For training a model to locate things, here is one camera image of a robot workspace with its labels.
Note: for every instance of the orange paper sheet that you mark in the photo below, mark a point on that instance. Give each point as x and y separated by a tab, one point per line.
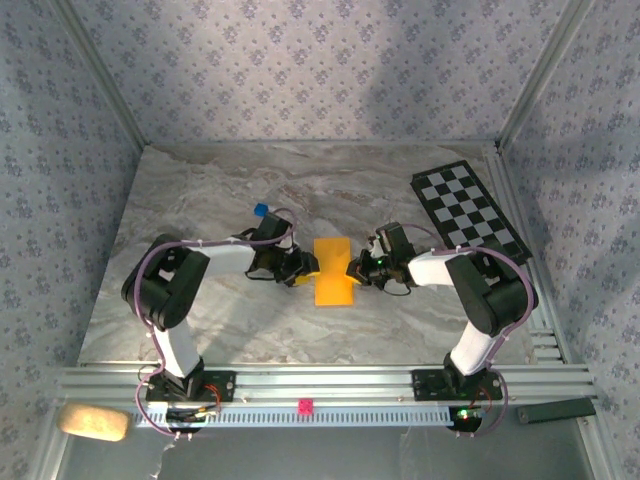
332	292

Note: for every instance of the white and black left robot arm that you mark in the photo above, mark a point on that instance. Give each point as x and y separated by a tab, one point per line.
177	347

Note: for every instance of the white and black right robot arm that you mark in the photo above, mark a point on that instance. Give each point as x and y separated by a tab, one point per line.
430	267

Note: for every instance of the blue cube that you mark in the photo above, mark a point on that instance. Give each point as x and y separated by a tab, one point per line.
260	210

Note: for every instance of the black and grey checkerboard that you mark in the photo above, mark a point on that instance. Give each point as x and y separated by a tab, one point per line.
465	210

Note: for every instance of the pink cube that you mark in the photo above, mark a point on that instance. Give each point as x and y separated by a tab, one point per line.
305	407

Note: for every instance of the dark flat bar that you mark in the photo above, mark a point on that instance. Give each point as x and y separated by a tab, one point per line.
555	411

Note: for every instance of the beige sponge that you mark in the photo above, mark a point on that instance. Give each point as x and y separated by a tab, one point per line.
92	422

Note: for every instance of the long aluminium mounting rail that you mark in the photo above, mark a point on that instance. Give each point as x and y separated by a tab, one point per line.
325	382

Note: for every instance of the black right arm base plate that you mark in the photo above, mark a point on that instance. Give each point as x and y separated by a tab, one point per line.
425	385

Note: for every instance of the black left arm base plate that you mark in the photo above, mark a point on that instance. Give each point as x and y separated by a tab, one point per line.
220	385

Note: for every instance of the aluminium side rail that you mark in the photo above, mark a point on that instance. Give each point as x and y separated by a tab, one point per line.
504	190

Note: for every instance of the aluminium frame post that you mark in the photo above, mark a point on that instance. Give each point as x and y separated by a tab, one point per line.
45	460
600	450
540	75
106	80

